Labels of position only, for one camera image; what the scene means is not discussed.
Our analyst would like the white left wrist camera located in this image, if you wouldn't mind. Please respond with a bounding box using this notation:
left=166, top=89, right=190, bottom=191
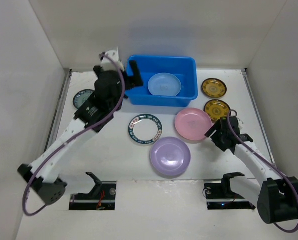
left=99, top=47, right=125, bottom=72

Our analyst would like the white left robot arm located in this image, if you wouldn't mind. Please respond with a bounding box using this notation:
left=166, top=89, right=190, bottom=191
left=17, top=56, right=143, bottom=209

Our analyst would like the yellow patterned plate lower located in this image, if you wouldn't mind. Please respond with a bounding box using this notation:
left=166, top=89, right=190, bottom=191
left=203, top=99, right=230, bottom=123

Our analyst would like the blue plastic bin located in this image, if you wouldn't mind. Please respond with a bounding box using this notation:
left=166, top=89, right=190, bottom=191
left=126, top=55, right=198, bottom=108

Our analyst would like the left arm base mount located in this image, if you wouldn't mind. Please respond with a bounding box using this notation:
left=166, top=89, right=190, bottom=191
left=68, top=172, right=117, bottom=211

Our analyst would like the purple plate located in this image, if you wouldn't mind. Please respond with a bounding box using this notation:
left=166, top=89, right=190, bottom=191
left=150, top=137, right=191, bottom=177

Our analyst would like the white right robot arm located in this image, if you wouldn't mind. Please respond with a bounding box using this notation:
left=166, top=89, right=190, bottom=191
left=205, top=116, right=298, bottom=224

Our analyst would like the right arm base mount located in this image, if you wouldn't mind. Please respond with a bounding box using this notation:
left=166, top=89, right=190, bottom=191
left=202, top=172, right=256, bottom=210

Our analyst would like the teal patterned plate far left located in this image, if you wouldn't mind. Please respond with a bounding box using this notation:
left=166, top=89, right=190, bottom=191
left=72, top=89, right=94, bottom=109

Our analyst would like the yellow patterned plate upper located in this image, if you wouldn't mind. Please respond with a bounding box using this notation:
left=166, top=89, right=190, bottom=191
left=201, top=78, right=227, bottom=99

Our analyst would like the pink plate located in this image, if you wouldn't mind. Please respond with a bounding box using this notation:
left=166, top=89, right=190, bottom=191
left=174, top=107, right=213, bottom=141

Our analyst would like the light blue plate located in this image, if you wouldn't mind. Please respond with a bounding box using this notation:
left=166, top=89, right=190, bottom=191
left=147, top=73, right=181, bottom=97

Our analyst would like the yellow patterned plate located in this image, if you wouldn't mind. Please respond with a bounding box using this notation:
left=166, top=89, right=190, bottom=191
left=201, top=78, right=227, bottom=99
left=203, top=99, right=230, bottom=123

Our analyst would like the white plate dark lettered rim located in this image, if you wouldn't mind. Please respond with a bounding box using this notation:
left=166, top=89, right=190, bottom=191
left=128, top=113, right=162, bottom=145

